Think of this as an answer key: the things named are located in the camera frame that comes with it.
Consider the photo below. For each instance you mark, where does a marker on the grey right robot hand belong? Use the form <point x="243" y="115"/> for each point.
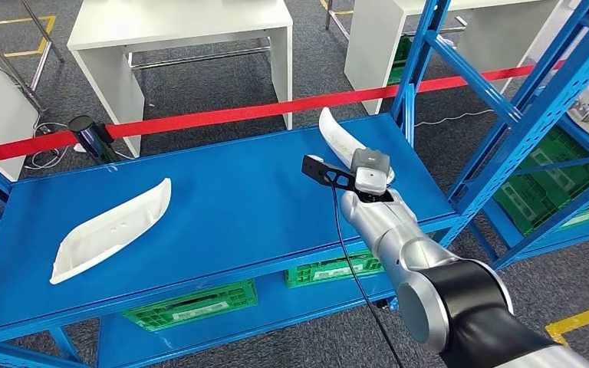
<point x="370" y="160"/>

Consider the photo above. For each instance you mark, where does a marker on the broad white shell part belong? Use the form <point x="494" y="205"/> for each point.
<point x="332" y="132"/>

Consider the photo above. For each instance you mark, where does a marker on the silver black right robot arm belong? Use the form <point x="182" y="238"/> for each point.
<point x="391" y="228"/>

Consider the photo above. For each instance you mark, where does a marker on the blue steel shelf rack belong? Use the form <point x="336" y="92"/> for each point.
<point x="213" y="218"/>
<point x="553" y="229"/>

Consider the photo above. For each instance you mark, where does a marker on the long narrow white shell part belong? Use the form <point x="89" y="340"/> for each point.
<point x="106" y="236"/>

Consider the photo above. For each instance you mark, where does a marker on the green plastic crate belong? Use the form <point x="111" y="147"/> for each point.
<point x="198" y="307"/>
<point x="401" y="61"/>
<point x="325" y="272"/>
<point x="523" y="203"/>
<point x="558" y="147"/>

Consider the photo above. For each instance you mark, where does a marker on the white table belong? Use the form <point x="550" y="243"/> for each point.
<point x="182" y="20"/>
<point x="376" y="56"/>

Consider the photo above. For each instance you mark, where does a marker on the red barrier belt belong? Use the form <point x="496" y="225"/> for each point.
<point x="249" y="112"/>
<point x="30" y="146"/>

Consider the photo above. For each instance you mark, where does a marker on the yellow floor tape strip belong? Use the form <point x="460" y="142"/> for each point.
<point x="325" y="6"/>

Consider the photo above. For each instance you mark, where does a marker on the yellow floor tape outline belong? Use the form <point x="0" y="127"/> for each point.
<point x="584" y="318"/>

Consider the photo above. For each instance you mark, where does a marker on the white power strip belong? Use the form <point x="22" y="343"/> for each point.
<point x="80" y="148"/>

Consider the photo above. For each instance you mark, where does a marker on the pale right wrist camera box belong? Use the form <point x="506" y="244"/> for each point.
<point x="370" y="181"/>

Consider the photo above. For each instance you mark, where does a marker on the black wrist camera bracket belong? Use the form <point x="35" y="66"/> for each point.
<point x="320" y="172"/>

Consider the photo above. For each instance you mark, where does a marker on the black barrier post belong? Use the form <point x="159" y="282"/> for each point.
<point x="88" y="137"/>

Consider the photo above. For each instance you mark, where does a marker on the chrome tube frame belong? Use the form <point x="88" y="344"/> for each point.
<point x="40" y="66"/>

